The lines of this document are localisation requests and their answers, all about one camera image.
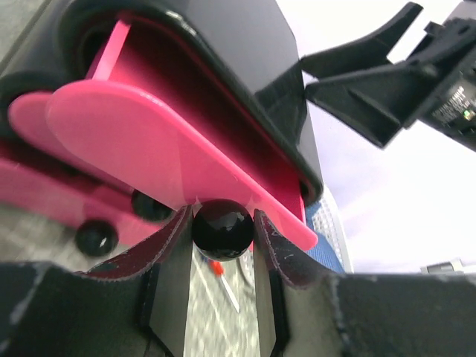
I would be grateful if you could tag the pink drawer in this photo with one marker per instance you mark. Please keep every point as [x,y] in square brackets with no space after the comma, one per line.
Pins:
[27,117]
[101,215]
[151,116]

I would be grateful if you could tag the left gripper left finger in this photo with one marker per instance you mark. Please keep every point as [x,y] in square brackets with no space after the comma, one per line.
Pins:
[134,304]

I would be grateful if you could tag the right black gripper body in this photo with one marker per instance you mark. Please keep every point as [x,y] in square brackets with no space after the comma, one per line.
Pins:
[450,106]

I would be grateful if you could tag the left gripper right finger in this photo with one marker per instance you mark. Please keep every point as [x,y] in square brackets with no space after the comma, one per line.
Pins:
[305,309]

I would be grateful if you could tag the blue screwdriver near basket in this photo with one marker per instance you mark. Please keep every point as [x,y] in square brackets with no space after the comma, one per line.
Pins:
[217,268]

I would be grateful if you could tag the black drawer cabinet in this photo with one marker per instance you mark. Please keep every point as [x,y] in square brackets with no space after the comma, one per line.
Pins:
[248,47]

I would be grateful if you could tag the white perforated basket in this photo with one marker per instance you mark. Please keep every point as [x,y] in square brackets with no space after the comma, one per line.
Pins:
[328,222]

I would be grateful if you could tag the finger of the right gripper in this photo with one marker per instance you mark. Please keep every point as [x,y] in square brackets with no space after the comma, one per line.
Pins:
[364,53]
[378,102]

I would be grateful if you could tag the pink middle drawer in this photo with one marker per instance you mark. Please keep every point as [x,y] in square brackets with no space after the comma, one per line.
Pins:
[27,117]

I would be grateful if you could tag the pink top drawer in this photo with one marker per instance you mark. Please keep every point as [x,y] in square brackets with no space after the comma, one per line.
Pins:
[151,116]

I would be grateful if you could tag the pink bottom drawer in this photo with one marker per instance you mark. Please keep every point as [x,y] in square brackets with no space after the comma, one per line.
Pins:
[101,215]

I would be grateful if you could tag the blue checkered cloth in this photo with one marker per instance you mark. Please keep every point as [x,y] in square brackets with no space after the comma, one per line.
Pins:
[323,252]

